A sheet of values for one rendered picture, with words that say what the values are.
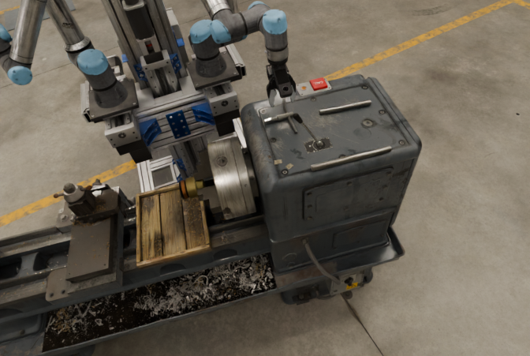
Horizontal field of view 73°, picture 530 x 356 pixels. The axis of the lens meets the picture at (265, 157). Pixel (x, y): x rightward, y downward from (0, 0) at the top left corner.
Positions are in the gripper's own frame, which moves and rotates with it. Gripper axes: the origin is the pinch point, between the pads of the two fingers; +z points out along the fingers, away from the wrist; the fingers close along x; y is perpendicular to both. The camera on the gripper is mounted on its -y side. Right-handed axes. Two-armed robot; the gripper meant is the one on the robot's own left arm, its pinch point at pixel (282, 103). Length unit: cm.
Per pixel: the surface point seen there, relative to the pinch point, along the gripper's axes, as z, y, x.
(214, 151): 6.1, -10.2, 29.1
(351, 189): 19.1, -32.9, -16.4
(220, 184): 10.2, -22.7, 29.7
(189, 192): 19.9, -15.8, 42.7
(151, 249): 41, -24, 65
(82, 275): 34, -32, 89
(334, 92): 4.1, 4.0, -22.4
